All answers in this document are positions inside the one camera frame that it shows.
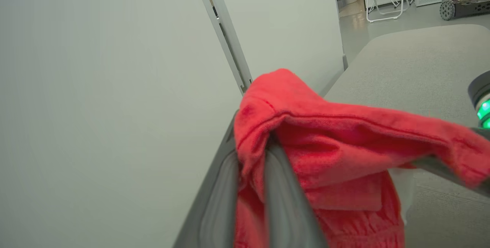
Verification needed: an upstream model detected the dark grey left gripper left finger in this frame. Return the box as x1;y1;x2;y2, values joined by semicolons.
172;112;240;248

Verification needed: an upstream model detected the right gripper with white cover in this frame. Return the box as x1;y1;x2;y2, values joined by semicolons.
412;71;490;199

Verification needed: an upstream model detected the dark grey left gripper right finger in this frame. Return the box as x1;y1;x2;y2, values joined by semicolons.
264;141;328;248

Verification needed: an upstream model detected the red garment with white stripes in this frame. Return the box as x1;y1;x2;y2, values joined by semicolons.
233;68;490;248

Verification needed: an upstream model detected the grey partition post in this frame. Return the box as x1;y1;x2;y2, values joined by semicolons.
190;0;253;95

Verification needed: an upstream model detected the grey fabric sofa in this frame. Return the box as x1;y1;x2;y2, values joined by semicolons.
323;24;490;248

